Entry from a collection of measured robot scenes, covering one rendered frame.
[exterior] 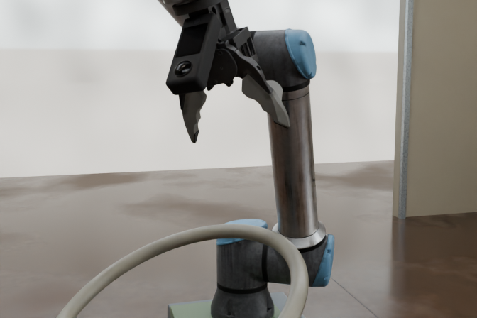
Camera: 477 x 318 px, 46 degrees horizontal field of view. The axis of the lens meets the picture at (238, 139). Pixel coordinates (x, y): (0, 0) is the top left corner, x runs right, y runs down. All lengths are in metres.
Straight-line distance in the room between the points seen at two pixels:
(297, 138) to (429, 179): 5.22
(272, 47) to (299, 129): 0.22
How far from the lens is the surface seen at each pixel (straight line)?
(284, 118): 0.76
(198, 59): 0.68
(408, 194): 6.45
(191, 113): 0.80
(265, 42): 1.31
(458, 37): 6.62
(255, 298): 1.67
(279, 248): 1.06
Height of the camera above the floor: 1.60
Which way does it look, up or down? 7 degrees down
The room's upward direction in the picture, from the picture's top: straight up
